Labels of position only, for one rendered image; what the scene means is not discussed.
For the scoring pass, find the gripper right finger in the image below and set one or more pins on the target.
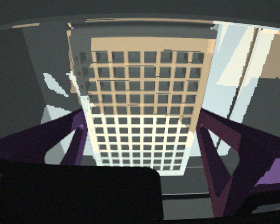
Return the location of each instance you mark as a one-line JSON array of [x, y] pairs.
[[259, 165]]

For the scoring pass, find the white multi-well plate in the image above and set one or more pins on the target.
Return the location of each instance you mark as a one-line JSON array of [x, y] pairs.
[[142, 136]]

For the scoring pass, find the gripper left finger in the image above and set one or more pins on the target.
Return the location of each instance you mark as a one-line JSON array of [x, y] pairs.
[[31, 145]]

